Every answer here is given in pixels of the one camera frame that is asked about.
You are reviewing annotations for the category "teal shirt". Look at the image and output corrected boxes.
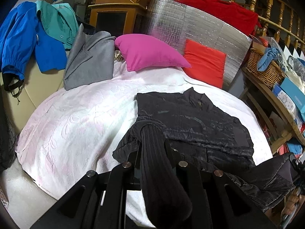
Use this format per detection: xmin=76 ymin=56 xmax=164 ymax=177
xmin=35 ymin=0 xmax=79 ymax=50

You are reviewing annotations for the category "blue white cardboard box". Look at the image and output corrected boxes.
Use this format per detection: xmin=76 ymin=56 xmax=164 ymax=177
xmin=272 ymin=77 xmax=304 ymax=122

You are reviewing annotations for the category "white pink bed blanket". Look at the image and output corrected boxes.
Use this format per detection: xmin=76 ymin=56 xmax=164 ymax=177
xmin=14 ymin=60 xmax=274 ymax=227

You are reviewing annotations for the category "wooden stair railing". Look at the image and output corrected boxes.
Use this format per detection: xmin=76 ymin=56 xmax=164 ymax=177
xmin=147 ymin=0 xmax=305 ymax=53

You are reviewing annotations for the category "red cushion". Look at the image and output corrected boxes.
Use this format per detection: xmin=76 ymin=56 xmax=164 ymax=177
xmin=183 ymin=39 xmax=226 ymax=89

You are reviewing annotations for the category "wooden cabinet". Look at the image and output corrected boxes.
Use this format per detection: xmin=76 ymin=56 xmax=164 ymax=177
xmin=89 ymin=0 xmax=148 ymax=37

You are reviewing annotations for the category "silver foil insulation panel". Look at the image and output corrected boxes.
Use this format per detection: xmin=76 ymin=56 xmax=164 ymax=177
xmin=143 ymin=0 xmax=252 ymax=91

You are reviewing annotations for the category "blue jacket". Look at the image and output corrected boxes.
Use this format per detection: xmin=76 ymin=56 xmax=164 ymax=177
xmin=1 ymin=2 xmax=67 ymax=81

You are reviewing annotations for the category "black quilted puffer jacket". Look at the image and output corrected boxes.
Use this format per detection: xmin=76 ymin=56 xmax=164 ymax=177
xmin=113 ymin=89 xmax=294 ymax=228

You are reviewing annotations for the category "wooden shelf unit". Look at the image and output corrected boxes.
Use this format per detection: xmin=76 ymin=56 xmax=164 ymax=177
xmin=239 ymin=67 xmax=304 ymax=155

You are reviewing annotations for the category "grey coat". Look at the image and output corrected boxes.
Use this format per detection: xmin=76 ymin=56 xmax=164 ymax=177
xmin=63 ymin=24 xmax=115 ymax=90

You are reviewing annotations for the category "wicker basket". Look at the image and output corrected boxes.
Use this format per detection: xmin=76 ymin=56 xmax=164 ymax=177
xmin=246 ymin=48 xmax=285 ymax=90

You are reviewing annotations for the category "red garment on railing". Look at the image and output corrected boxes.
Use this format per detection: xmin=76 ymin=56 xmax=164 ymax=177
xmin=175 ymin=0 xmax=261 ymax=36

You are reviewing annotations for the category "magenta pillow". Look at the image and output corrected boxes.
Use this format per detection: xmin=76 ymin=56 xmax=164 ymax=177
xmin=115 ymin=34 xmax=191 ymax=72

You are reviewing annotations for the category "beige sofa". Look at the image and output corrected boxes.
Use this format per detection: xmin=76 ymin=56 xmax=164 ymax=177
xmin=1 ymin=58 xmax=64 ymax=133

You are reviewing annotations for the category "light blue cloth in basket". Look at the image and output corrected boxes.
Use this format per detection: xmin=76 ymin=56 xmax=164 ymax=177
xmin=256 ymin=47 xmax=282 ymax=72

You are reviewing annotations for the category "right hand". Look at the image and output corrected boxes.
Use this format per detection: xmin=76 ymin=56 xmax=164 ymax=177
xmin=280 ymin=187 xmax=304 ymax=228

